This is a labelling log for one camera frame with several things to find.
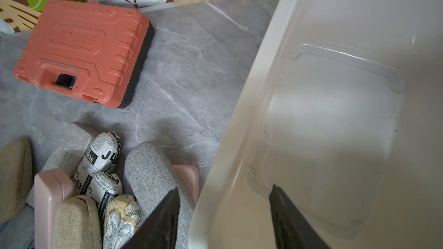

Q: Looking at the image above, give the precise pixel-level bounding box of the cream plastic storage box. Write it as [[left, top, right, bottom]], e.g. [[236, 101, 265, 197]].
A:
[[189, 0, 443, 249]]

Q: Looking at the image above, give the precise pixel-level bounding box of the small pink glasses case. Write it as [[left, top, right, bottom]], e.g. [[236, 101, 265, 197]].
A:
[[173, 164, 200, 203]]

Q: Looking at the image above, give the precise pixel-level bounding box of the beige fabric glasses case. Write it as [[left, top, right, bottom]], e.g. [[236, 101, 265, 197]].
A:
[[53, 196, 103, 249]]

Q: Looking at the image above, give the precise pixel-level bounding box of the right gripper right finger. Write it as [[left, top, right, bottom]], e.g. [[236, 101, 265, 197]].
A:
[[269, 185, 329, 249]]

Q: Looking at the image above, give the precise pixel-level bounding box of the red plastic tool case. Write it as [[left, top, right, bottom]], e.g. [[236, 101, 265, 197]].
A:
[[13, 0, 155, 108]]

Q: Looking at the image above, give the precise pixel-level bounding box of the grey fabric glasses case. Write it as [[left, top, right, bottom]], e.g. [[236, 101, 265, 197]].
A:
[[124, 142, 196, 249]]

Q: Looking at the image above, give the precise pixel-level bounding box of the dark grey glasses case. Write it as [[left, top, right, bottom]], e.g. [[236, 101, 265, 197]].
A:
[[1, 204, 35, 249]]

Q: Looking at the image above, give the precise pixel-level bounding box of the newspaper print round case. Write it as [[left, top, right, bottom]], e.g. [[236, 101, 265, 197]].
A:
[[72, 131, 122, 195]]

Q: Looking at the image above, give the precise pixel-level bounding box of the floral print glasses case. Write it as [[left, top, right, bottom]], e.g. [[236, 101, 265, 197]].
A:
[[103, 194, 141, 249]]

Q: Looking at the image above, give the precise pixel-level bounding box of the newspaper print glasses case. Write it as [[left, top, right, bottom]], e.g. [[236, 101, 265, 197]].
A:
[[85, 171, 122, 229]]

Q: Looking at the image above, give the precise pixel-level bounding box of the tan glasses case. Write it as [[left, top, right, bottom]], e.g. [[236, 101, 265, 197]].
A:
[[1, 139, 32, 224]]

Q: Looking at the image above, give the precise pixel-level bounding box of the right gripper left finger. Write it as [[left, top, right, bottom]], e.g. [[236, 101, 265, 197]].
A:
[[123, 188, 180, 249]]

